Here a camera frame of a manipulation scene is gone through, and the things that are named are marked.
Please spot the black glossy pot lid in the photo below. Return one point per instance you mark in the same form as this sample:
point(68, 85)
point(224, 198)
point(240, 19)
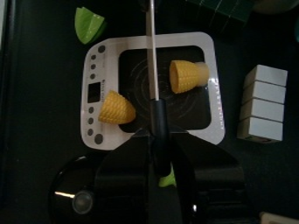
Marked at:
point(65, 180)

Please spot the yellow toy corn half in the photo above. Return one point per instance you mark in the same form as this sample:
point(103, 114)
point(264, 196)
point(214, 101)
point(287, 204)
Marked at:
point(184, 77)

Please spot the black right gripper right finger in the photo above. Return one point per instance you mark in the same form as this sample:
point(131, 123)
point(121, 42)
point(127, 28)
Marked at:
point(206, 175)

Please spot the green toy lettuce leaf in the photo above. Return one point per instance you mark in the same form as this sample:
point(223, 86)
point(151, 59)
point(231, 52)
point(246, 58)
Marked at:
point(89, 24)

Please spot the dark green gridded box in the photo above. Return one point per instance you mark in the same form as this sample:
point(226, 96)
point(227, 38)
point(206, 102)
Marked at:
point(230, 11)

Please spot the yellow pear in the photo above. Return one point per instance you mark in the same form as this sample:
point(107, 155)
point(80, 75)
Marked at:
point(115, 109)

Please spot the grey kitchen scale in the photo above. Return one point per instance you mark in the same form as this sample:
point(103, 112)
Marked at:
point(175, 39)

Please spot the white knife holder block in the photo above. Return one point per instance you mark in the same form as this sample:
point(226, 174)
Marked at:
point(263, 110)

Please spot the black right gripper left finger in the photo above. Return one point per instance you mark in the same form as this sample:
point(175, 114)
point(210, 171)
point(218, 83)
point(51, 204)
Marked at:
point(120, 180)

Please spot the white card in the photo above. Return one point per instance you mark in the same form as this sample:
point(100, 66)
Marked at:
point(152, 58)

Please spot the small green toy lettuce piece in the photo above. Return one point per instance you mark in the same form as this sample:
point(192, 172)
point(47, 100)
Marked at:
point(167, 180)

